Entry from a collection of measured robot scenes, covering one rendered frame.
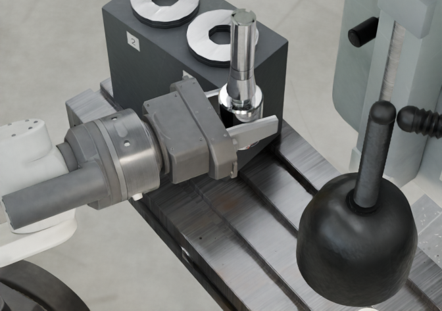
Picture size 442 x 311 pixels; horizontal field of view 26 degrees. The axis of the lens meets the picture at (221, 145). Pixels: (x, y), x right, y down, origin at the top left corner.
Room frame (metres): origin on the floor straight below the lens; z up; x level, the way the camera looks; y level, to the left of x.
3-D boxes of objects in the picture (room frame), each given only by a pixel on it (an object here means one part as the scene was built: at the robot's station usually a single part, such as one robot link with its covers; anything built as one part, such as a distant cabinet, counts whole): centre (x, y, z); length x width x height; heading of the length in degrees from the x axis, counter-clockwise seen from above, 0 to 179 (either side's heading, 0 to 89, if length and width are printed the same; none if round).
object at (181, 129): (0.61, 0.06, 1.18); 0.13 x 0.12 x 0.10; 25
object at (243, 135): (0.62, -0.03, 1.18); 0.06 x 0.02 x 0.03; 115
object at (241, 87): (0.65, -0.02, 1.26); 0.03 x 0.03 x 0.11
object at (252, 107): (0.65, -0.02, 1.20); 0.05 x 0.05 x 0.01
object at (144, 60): (0.88, 0.04, 1.00); 0.22 x 0.12 x 0.20; 48
